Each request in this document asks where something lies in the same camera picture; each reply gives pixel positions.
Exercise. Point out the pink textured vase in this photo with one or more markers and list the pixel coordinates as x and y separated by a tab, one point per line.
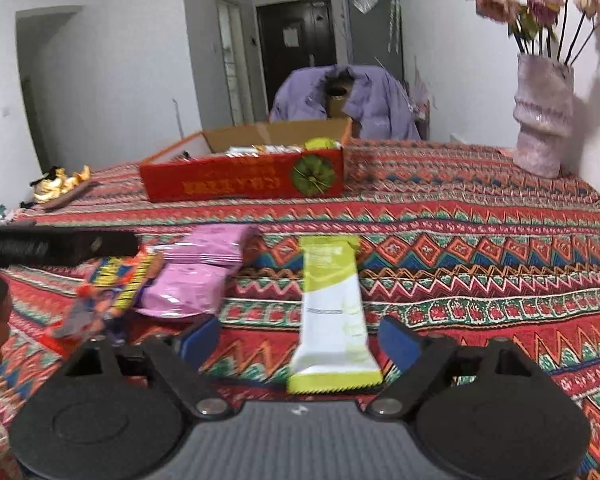
542	115

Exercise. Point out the pink artificial flowers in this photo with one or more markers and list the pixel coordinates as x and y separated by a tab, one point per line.
497	2

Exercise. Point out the white interior door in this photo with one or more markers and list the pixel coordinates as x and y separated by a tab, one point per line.
230	60

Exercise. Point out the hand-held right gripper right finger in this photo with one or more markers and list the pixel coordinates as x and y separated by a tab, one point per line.
400	342

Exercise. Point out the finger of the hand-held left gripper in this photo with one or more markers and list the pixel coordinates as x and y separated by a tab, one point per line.
115	245

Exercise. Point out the white striped snack packet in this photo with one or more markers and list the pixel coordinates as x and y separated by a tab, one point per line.
265	149

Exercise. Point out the red silver snack packet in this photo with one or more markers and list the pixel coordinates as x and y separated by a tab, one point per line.
77	317

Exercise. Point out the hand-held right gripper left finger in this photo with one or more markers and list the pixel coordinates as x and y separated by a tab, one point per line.
200	341

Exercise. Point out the purple jacket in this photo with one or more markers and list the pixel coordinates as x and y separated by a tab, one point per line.
380	105

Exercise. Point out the grey refrigerator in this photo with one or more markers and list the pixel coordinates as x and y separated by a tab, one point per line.
372	40

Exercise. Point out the wooden chair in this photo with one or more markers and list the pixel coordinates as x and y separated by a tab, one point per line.
337	100

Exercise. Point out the red cardboard box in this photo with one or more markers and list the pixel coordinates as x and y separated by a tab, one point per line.
220	185

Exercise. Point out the plate of orange peels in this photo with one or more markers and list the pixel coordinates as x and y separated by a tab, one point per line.
55	185

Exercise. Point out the brown plate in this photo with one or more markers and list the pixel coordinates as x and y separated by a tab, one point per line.
72	195

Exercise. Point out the red yellow striped snack packet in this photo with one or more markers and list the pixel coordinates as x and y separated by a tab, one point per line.
120	277

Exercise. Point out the clear plastic bag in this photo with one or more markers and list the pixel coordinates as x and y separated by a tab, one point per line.
365	2

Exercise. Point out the dark entrance door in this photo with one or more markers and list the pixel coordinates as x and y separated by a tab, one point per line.
295	60

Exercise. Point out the pink snack packet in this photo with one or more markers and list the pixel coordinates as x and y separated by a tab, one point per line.
185	292
215	244

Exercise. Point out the white green snack packet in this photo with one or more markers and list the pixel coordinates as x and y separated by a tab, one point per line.
330	320

